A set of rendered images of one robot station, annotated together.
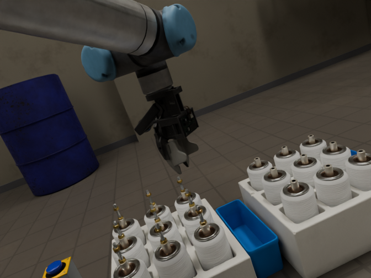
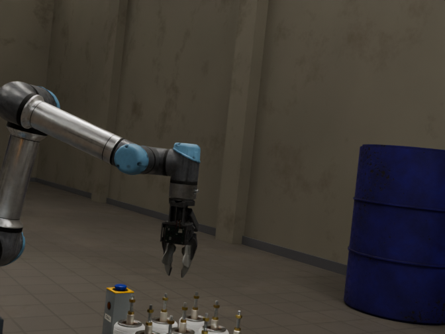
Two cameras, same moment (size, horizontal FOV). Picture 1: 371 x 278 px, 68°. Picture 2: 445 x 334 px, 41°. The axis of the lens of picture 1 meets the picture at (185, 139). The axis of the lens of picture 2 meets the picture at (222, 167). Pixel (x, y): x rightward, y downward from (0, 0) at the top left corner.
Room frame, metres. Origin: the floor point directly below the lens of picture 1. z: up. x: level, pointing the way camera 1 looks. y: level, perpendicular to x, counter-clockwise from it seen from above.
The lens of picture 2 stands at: (0.03, -1.50, 0.78)
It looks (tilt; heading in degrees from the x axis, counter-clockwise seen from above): 1 degrees down; 64
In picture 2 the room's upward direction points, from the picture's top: 6 degrees clockwise
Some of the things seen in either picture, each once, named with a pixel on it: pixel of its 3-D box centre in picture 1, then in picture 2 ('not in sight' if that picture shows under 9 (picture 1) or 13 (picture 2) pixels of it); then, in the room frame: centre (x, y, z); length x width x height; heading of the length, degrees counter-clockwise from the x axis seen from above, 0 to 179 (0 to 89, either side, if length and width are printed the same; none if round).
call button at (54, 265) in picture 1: (54, 268); (120, 287); (0.64, 0.44, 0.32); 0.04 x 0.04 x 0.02
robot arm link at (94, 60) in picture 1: (118, 55); (148, 160); (0.57, 0.07, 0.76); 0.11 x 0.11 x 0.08; 52
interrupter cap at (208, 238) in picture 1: (206, 232); not in sight; (0.66, 0.03, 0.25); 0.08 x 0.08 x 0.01
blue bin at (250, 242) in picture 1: (247, 235); not in sight; (0.84, -0.09, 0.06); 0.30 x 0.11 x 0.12; 9
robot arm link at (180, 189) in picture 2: (157, 82); (183, 192); (0.66, 0.02, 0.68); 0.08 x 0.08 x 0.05
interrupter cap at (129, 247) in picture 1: (125, 245); (163, 321); (0.74, 0.28, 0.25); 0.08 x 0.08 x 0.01
